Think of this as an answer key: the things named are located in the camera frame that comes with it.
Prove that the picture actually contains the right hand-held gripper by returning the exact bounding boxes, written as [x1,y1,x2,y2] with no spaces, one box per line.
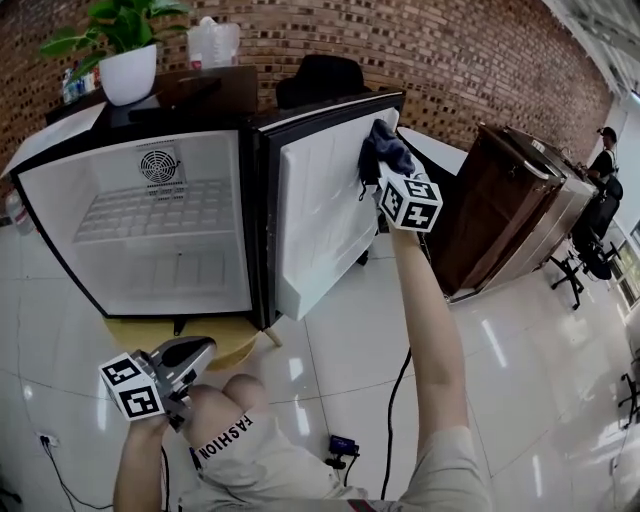
[373,158,446,234]

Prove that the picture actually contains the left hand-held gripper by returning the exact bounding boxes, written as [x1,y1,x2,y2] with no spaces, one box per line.
[99,335,219,434]

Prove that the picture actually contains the dark grey cloth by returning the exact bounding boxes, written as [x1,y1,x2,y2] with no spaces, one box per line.
[356,118,417,202]

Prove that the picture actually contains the black mini fridge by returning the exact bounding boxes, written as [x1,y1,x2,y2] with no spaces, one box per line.
[9,89,407,332]

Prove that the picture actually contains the person's left forearm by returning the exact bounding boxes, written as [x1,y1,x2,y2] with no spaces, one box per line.
[113,415,174,512]

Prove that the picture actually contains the person's right forearm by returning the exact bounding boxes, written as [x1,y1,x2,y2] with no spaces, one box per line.
[388,228,472,507]

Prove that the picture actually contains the white table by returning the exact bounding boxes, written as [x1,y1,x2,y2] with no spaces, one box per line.
[396,126,469,177]

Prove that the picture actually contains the round wooden stool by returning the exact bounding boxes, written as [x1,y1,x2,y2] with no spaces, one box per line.
[101,314,284,372]

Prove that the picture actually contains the brown wooden cabinet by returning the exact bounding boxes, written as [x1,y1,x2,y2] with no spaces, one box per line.
[428,121,601,305]

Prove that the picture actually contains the person's leg in beige shorts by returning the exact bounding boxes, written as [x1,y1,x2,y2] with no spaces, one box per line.
[177,373,371,512]

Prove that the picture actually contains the black office chair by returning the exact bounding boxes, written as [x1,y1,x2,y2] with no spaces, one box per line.
[549,189,622,310]

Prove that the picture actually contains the small black device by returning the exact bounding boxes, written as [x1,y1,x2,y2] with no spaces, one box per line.
[325,434,362,470]

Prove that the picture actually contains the clear plastic bottle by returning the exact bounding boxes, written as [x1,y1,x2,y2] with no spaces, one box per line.
[4,189,37,237]

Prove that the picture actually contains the dark brown desk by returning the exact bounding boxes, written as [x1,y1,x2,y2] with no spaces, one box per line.
[44,64,259,127]

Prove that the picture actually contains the clear plastic jug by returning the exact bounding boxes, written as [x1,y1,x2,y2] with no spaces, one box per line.
[185,16,241,71]

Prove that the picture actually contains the black chair base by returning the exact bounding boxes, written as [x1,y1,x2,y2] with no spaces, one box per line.
[616,356,640,432]

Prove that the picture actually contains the group of small bottles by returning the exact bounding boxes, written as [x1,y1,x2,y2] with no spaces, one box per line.
[61,63,102,105]

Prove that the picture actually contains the green plant in white pot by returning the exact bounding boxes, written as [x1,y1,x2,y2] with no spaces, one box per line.
[39,0,192,108]

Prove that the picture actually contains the thin black cable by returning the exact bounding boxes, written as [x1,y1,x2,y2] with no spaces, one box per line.
[41,440,117,512]

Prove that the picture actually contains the white wire fridge shelf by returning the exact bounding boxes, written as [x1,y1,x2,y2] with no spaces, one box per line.
[73,179,242,246]

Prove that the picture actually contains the black power cable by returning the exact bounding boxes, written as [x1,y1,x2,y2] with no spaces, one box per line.
[378,344,414,501]

